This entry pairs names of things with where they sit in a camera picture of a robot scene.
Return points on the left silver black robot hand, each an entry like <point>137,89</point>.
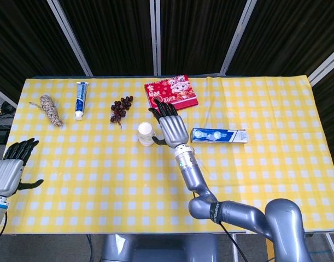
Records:
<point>5,177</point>

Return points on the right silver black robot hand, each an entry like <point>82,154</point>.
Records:
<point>172,129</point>

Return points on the white green-flower paper cup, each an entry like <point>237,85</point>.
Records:
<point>145,131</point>

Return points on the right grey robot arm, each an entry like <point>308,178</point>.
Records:
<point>237,213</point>

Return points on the red desk calendar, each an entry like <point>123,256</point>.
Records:
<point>180,92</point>

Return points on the blue white toothpaste box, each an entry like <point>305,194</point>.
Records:
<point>218,135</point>

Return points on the dark red grape bunch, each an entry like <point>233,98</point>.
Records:
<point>119,107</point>

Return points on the yellow white checked tablecloth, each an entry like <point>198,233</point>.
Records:
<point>101,191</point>

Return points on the blue white toothpaste tube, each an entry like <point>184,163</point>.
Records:
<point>81,99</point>

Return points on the grey robot torso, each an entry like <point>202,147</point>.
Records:
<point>155,249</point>

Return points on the grey table leg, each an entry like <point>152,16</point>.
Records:
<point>234,251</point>

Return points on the white screen frame post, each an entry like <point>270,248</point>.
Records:
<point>155,38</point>
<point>4,96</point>
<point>237,38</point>
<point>71,41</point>
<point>325,64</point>

